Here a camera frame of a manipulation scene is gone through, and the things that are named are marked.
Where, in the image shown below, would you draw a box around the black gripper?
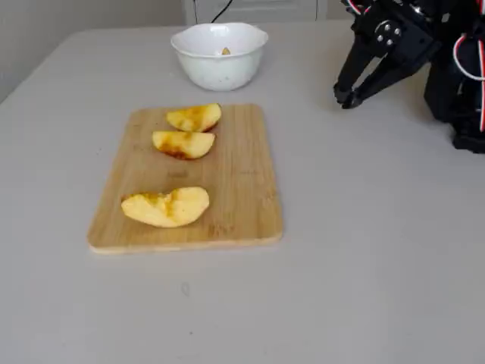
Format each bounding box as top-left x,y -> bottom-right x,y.
333,0 -> 452,111

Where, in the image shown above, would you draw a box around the white ceramic bowl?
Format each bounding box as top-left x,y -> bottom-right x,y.
170,22 -> 270,93

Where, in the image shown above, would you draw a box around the wooden cutting board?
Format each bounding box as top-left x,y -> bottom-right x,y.
86,102 -> 284,256

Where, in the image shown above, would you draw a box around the large yellow apple slice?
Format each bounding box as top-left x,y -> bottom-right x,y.
120,186 -> 211,229

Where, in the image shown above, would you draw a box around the red white gripper wire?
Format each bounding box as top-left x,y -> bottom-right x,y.
339,0 -> 366,17

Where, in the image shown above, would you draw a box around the red white servo wires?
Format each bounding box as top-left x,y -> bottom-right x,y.
452,33 -> 485,133

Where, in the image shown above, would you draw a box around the black power cord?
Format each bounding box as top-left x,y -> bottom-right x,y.
210,0 -> 234,24

